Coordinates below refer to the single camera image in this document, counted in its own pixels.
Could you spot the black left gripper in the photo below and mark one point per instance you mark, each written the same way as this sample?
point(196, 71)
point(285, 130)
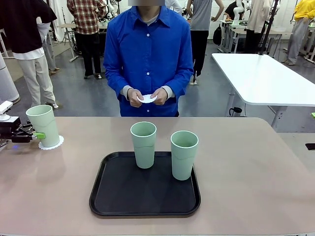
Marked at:
point(7, 127)

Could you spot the pale green tall cup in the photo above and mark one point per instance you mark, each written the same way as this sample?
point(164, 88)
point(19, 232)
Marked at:
point(144, 152)
point(45, 123)
point(183, 162)

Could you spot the white paper doily coaster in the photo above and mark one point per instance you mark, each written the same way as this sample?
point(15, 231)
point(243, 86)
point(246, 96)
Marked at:
point(147, 99)
point(61, 142)

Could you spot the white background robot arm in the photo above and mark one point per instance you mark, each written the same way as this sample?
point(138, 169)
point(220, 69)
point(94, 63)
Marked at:
point(237, 12)
point(110, 8)

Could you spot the person's right forearm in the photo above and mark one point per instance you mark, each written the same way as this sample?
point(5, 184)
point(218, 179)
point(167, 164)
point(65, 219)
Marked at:
point(115, 84)

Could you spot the person's left forearm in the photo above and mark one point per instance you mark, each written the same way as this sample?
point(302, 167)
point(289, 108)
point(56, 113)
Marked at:
point(180, 86)

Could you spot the person's right hand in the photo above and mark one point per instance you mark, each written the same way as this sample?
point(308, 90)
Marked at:
point(135, 98)

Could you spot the person's left hand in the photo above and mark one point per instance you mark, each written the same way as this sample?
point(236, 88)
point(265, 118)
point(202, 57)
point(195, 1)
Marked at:
point(161, 97)

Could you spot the white cylinder appliance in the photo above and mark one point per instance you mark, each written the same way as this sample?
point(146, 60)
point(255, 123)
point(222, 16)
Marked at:
point(7, 81)

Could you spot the person in white shirt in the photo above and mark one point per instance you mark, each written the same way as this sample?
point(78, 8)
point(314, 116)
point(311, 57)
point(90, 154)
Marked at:
point(50, 54)

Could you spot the person in black top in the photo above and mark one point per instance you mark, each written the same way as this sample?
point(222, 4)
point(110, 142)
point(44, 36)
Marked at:
point(22, 29)

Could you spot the white background desk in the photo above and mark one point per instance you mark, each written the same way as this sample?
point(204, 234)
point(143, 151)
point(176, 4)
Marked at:
point(66, 25)

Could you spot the person in plaid shirt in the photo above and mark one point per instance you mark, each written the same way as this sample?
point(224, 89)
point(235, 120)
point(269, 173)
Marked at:
point(86, 17)

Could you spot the black plastic tray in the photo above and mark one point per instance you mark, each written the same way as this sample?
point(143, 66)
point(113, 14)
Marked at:
point(142, 191)

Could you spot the person in blue shirt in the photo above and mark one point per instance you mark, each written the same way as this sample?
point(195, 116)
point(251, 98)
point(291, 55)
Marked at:
point(147, 61)

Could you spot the person in grey shirt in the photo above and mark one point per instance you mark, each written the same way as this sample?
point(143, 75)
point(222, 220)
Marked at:
point(200, 17)

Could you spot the black hanging bag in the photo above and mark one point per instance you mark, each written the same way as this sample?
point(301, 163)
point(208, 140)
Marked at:
point(217, 35)

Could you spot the person in black shirt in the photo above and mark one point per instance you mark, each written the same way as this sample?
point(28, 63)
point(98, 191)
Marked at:
point(232, 9)

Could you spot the white table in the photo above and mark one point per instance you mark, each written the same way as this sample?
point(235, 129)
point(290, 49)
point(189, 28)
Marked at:
point(261, 78)

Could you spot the person in cream coat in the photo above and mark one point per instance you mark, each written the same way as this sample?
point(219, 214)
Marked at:
point(257, 17)

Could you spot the black tripod pole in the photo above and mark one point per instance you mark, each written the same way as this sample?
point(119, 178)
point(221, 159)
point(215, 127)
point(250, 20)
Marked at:
point(267, 32)

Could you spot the grey background desk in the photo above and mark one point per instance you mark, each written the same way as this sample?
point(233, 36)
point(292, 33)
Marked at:
point(278, 30)

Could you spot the person in yellow hoodie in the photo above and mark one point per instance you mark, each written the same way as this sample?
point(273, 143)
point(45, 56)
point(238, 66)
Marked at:
point(296, 37)

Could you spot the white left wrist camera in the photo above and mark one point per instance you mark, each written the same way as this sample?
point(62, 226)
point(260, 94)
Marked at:
point(5, 107)

